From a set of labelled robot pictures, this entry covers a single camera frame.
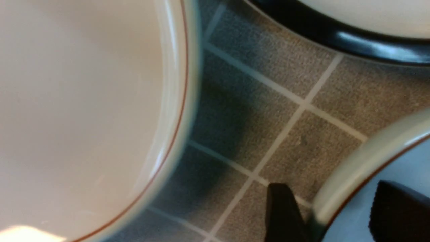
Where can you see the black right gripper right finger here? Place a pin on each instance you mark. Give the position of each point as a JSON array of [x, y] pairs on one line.
[[399, 214]]

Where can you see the grey checked tablecloth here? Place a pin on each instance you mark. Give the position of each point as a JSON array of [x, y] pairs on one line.
[[273, 108]]

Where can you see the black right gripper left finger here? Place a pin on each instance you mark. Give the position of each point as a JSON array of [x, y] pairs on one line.
[[283, 220]]

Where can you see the black rimmed picture plate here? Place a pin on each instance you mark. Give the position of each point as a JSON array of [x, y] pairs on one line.
[[318, 28]]

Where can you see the large pale blue plate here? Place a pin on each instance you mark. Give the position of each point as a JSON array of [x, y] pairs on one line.
[[97, 102]]

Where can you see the small pale blue bowl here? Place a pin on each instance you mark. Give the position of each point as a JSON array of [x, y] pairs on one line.
[[399, 153]]

